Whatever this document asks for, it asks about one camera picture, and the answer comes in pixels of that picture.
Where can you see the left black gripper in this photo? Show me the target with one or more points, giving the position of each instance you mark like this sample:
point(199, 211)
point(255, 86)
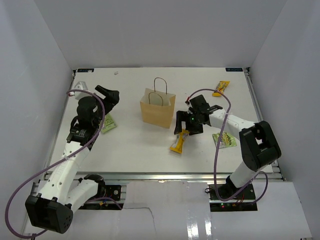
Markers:
point(111, 99)

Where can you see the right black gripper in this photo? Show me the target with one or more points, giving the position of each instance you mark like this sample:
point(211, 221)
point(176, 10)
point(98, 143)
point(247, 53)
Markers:
point(181, 116)

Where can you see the yellow snack bar wrapper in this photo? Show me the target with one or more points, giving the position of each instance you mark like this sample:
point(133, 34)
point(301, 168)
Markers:
point(177, 146)

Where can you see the brown paper bag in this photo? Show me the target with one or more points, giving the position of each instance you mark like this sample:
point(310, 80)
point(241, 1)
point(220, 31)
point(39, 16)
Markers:
point(157, 107)

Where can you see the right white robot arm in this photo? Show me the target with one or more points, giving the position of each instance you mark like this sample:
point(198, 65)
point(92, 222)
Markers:
point(258, 143)

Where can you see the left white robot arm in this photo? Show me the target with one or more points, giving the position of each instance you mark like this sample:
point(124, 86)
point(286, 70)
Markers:
point(53, 208)

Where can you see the green mint sachet left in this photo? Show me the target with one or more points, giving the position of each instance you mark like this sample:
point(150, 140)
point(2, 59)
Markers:
point(108, 124)

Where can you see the green mint sachet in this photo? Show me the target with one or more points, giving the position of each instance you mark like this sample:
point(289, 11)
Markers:
point(108, 124)
point(227, 140)

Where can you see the left blue corner label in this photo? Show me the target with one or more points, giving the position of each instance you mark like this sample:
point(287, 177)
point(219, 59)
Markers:
point(85, 70)

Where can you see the blue corner label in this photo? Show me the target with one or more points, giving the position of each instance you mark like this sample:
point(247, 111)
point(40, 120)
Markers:
point(85, 70)
point(234, 69)

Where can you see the green mint sachet right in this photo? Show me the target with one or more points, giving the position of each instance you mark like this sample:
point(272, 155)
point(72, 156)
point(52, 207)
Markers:
point(227, 140)

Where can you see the yellow candy bar far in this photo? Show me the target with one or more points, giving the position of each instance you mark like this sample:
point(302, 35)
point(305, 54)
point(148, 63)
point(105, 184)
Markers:
point(220, 88)

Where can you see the right blue corner label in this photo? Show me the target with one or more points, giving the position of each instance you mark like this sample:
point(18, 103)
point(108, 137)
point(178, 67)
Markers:
point(234, 69)

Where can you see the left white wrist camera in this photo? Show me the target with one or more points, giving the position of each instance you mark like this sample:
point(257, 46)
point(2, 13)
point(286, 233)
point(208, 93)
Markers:
point(80, 85)

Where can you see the aluminium front rail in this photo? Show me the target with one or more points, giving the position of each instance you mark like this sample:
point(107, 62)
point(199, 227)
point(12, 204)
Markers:
point(172, 176)

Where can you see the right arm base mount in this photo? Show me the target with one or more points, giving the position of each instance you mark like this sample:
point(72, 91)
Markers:
point(240, 203)

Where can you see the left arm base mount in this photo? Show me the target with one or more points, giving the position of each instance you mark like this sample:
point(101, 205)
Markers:
point(108, 199)

